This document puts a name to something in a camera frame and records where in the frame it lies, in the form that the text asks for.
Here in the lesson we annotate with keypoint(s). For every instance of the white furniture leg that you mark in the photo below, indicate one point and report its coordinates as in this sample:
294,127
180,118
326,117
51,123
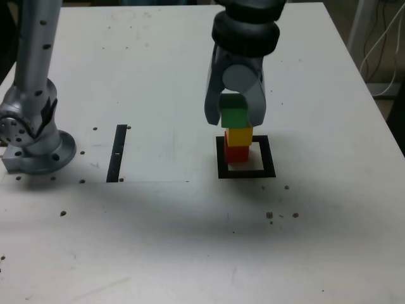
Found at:
356,28

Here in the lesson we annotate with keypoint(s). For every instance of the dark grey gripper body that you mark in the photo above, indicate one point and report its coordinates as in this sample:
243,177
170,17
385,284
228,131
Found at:
240,59

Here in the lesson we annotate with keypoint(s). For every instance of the red cube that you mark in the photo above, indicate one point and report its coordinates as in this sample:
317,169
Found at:
235,155

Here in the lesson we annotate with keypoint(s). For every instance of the black tape square outline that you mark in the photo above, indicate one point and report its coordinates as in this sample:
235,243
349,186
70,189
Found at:
243,174

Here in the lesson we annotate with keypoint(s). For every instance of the yellow cube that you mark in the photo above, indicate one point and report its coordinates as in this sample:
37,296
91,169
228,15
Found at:
240,136

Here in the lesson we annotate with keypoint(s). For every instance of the green cube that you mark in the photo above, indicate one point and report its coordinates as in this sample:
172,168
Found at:
234,115

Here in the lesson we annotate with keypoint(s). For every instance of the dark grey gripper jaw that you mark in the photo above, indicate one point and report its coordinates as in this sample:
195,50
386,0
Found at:
213,101

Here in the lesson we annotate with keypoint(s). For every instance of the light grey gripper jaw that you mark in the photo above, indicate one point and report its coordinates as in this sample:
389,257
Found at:
242,79

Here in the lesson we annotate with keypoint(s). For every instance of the black tape strip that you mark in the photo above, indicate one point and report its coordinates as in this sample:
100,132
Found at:
115,158

